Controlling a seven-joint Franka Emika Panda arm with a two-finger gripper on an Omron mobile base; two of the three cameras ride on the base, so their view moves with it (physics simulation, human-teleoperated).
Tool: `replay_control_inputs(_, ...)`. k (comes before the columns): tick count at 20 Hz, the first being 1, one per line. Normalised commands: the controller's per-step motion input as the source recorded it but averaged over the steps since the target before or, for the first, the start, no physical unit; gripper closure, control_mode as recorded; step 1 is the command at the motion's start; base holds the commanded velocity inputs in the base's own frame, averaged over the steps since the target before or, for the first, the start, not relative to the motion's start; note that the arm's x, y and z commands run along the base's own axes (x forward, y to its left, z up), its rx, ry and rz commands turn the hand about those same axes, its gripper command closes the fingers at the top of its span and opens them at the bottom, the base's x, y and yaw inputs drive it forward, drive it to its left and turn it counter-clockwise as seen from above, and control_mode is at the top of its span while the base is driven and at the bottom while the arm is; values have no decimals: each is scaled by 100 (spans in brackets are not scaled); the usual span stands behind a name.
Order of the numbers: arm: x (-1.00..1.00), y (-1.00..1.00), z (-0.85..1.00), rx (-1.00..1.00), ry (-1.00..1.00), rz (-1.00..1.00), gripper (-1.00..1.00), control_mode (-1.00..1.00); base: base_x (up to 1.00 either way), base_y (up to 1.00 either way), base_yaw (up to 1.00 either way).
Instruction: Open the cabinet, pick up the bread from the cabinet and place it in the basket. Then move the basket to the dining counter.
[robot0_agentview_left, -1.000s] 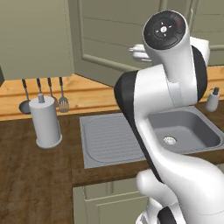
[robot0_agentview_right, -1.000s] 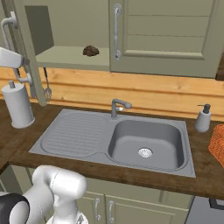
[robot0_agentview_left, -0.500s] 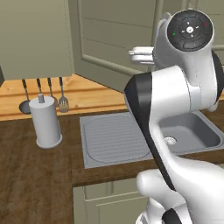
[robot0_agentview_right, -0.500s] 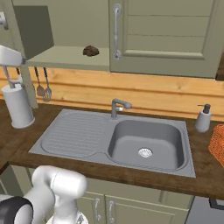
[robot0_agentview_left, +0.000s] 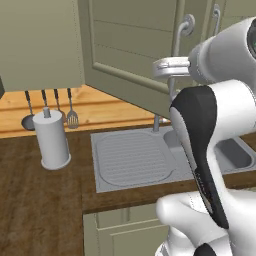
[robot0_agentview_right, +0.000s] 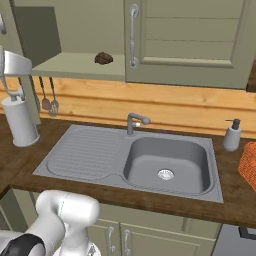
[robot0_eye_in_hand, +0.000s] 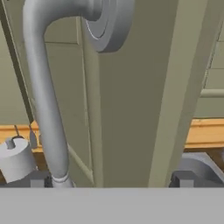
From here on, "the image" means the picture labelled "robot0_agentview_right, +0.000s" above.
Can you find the brown bread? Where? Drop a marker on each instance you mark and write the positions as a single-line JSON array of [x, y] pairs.
[[103, 58]]

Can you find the olive green cabinet door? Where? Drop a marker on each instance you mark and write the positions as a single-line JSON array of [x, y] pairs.
[[193, 36], [8, 40]]

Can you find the olive green open cabinet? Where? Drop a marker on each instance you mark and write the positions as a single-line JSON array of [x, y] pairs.
[[76, 66]]

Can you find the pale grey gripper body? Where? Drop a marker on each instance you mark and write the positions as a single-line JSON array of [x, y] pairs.
[[15, 63]]

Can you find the grey soap dispenser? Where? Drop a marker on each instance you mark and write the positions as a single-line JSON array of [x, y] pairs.
[[232, 136]]

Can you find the grey steel sink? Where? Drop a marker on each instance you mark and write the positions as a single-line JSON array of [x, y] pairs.
[[86, 153]]

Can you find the orange woven basket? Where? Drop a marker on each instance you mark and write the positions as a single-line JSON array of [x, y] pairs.
[[249, 163]]

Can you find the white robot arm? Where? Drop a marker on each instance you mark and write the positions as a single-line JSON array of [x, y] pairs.
[[65, 213]]

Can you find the grey tap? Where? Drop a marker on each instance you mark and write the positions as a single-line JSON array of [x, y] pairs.
[[130, 123]]

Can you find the grey dishwasher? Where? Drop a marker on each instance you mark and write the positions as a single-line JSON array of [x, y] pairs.
[[233, 245]]

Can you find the grey hanging slotted spatula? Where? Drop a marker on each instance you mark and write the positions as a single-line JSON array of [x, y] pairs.
[[53, 107]]

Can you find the olive green cupboard door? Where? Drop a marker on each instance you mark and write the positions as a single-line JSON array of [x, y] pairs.
[[100, 238], [166, 243]]

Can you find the white paper towel roll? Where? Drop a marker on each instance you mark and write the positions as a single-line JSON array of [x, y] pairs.
[[20, 123]]

